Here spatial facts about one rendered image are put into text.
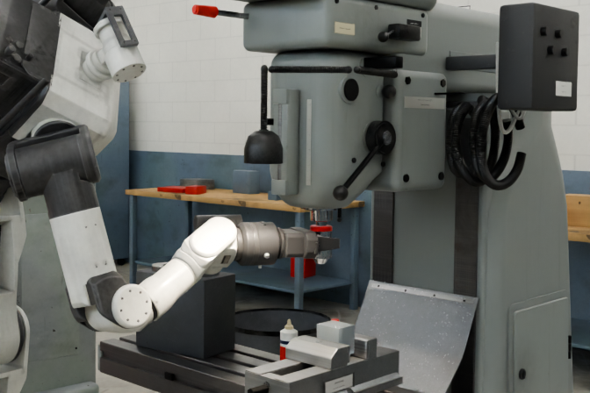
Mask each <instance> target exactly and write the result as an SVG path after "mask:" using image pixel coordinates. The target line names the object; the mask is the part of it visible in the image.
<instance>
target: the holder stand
mask: <svg viewBox="0 0 590 393"><path fill-rule="evenodd" d="M167 263H168V262H160V263H155V264H153V265H152V268H148V269H143V270H138V271H136V284H137V285H139V284H141V283H142V282H143V281H144V280H146V279H147V278H149V277H150V276H152V275H154V274H155V273H156V272H158V271H159V270H160V269H161V268H163V267H164V266H165V265H166V264H167ZM234 339H235V274H232V273H225V272H219V273H217V274H214V275H207V274H203V276H202V278H201V279H200V280H199V281H198V282H197V283H195V284H194V285H193V286H192V287H191V288H190V289H189V290H188V291H186V292H185V293H184V294H183V295H182V296H181V297H179V298H178V299H177V300H176V302H175V303H174V304H173V305H172V307H171V308H170V309H169V310H168V311H167V312H166V313H164V314H163V315H162V316H161V317H160V318H159V319H158V320H156V321H153V322H152V323H150V324H148V325H147V326H146V327H145V328H143V329H142V330H141V331H140V332H136V345H137V346H141V347H148V348H153V349H157V350H162V351H166V352H171V353H175V354H182V355H187V356H191V357H196V358H200V359H205V358H208V357H211V356H214V355H216V354H222V353H224V352H227V351H230V350H233V349H234Z"/></svg>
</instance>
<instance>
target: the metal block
mask: <svg viewBox="0 0 590 393"><path fill-rule="evenodd" d="M317 338H318V339H325V340H329V341H333V342H337V343H342V344H345V345H349V346H350V354H353V353H354V344H355V325H352V324H348V323H343V322H339V321H334V320H331V321H327V322H324V323H320V324H317Z"/></svg>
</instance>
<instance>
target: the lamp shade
mask: <svg viewBox="0 0 590 393"><path fill-rule="evenodd" d="M244 163H248V164H282V163H283V146H282V143H281V140H280V138H279V136H278V135H277V134H275V133H274V132H273V131H269V130H259V131H254V132H252V133H251V134H250V135H249V136H248V138H247V141H246V144H245V147H244Z"/></svg>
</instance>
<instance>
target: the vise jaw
mask: <svg viewBox="0 0 590 393"><path fill-rule="evenodd" d="M285 358H286V359H290V360H294V361H299V362H303V363H306V364H310V365H314V366H317V367H320V368H326V369H330V370H332V369H335V368H340V367H343V366H346V365H348V363H349V362H350V346H349V345H345V344H342V343H337V342H333V341H329V340H325V339H318V338H314V337H311V336H306V335H302V336H298V337H295V338H292V339H291V341H290V342H289V344H288V345H287V347H286V348H285Z"/></svg>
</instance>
